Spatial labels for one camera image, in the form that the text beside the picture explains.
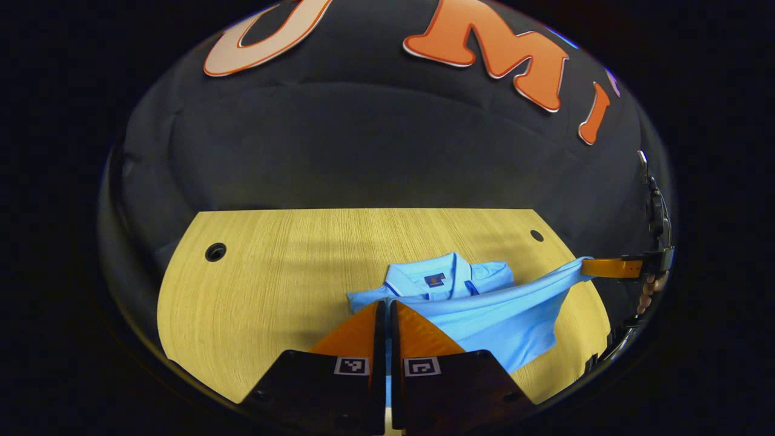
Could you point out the black table edge stand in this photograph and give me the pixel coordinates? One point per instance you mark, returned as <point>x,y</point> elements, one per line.
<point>594,362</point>

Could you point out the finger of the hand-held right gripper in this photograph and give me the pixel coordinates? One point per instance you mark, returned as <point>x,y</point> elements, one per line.
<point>611,268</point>

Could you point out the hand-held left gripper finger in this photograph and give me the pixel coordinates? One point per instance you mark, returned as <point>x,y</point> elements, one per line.
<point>395,345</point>
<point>380,339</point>

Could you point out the light blue T-shirt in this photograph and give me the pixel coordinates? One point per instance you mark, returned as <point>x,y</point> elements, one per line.
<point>484,315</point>

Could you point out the black backdrop cloth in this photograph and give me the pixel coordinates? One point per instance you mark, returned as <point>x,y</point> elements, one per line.
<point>363,151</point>

